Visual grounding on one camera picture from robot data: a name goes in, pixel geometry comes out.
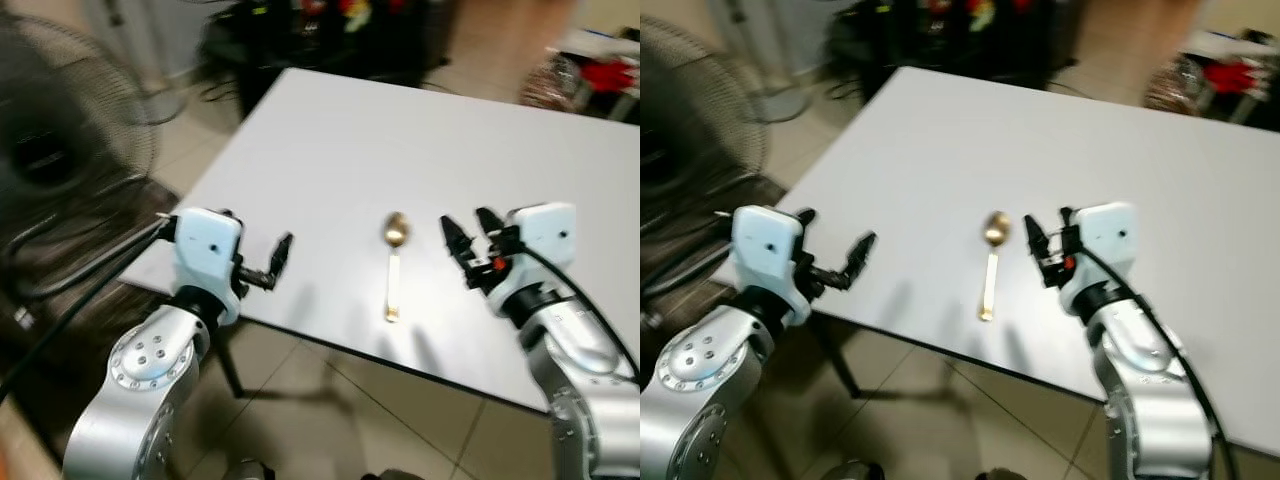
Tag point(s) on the black standing fan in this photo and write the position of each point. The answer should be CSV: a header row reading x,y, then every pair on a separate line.
x,y
690,150
50,150

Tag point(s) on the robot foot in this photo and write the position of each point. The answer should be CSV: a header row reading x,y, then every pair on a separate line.
x,y
250,471
392,475
852,471
1002,475

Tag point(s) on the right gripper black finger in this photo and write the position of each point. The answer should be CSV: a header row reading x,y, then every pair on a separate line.
x,y
458,240
1066,221
489,222
1036,238

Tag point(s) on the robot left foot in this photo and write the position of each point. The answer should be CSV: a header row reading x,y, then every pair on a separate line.
x,y
852,471
250,471

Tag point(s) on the brown wicker basket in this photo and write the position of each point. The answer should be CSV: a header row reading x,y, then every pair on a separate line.
x,y
1175,90
550,85

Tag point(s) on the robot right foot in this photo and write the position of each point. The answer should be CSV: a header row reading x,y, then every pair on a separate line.
x,y
1002,475
392,475

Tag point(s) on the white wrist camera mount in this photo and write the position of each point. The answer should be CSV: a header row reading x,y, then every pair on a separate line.
x,y
207,245
545,240
1105,240
765,245

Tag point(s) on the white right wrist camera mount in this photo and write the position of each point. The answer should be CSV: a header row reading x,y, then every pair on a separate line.
x,y
1105,240
545,240

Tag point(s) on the red bag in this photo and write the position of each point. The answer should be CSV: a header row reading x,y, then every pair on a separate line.
x,y
610,75
1232,78

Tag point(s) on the black table leg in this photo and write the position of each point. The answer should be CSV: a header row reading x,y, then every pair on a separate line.
x,y
840,355
228,360

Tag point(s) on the black cluttered shelf cart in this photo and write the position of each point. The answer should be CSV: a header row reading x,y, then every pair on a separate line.
x,y
320,40
950,40

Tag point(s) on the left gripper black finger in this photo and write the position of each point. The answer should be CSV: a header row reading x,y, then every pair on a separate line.
x,y
863,258
282,255

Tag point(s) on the gold metal spoon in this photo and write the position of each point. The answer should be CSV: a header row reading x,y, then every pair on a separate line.
x,y
996,230
396,232

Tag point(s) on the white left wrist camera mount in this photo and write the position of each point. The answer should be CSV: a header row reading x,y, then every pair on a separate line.
x,y
765,245
207,245

